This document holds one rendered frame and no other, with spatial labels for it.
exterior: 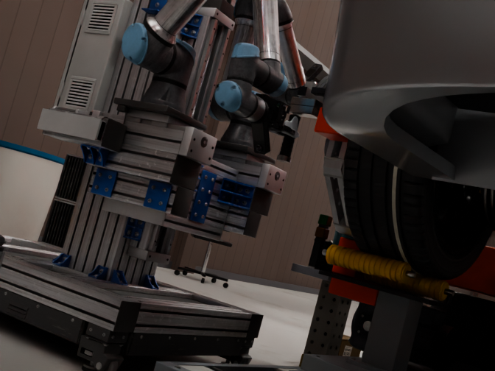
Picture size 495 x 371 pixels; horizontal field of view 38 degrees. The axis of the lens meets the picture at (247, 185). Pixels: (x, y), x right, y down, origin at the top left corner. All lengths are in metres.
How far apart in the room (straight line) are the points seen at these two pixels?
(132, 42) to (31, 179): 3.08
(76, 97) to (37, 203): 2.61
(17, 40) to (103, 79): 3.26
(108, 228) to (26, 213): 2.73
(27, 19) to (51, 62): 0.41
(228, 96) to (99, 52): 0.90
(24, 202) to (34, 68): 1.28
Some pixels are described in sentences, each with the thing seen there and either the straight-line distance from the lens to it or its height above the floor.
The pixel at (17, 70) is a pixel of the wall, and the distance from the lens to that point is 5.94.
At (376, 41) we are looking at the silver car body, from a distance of 1.25.
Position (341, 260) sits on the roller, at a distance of 2.07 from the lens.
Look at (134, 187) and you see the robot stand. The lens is 2.33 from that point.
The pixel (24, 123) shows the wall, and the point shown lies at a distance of 6.03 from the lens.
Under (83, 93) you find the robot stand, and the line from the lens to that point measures 2.73.
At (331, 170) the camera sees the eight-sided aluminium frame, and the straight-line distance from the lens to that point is 2.01.
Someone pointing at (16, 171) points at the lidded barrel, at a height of 0.54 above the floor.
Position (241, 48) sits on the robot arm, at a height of 0.99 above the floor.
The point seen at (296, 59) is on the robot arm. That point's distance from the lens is 2.92.
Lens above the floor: 0.48
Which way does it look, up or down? 4 degrees up
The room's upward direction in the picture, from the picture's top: 15 degrees clockwise
